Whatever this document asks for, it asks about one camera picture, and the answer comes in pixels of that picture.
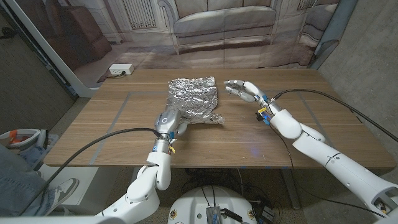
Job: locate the black connector bar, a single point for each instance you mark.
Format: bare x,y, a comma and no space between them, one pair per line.
232,215

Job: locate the white backdrop frame pole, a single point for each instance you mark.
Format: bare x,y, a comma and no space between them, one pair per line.
46,48

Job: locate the blue fabric bundle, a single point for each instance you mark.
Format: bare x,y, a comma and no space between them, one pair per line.
29,155

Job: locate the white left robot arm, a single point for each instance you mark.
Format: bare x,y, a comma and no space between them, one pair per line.
146,186

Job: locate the white robot torso base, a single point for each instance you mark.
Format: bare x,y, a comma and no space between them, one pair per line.
192,205

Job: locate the person leg in jeans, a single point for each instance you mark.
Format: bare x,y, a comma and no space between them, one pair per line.
15,186

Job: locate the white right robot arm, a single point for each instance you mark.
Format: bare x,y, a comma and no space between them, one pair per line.
342,168

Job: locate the printed living room backdrop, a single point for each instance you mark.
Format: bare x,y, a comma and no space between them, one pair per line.
217,31

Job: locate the grey power adapter box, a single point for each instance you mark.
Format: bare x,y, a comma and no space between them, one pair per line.
268,213

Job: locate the grey finned module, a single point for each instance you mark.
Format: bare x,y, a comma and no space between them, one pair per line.
213,216

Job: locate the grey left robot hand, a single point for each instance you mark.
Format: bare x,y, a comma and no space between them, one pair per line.
168,123

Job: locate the aluminum foil sheet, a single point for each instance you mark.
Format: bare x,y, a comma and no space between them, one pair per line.
192,93

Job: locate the white power strip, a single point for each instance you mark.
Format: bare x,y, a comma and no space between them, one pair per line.
119,69

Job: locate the grey blue backdrop pole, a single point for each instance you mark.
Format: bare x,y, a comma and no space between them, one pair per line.
334,31

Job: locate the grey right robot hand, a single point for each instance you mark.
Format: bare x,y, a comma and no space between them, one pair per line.
248,91

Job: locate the white grey sneaker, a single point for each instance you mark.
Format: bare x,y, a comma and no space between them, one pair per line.
63,189

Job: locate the white container with orange item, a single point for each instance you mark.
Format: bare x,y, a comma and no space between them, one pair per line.
29,133

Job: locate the metal table leg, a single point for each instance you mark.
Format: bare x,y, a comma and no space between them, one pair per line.
290,186

